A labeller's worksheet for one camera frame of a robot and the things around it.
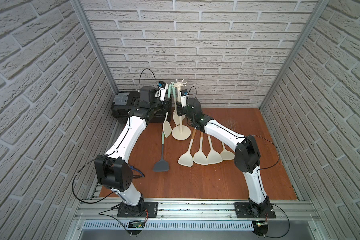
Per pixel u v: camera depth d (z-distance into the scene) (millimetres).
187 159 900
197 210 757
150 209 734
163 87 672
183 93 740
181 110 779
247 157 533
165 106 710
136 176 850
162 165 881
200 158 911
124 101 992
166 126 850
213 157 908
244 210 739
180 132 1025
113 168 432
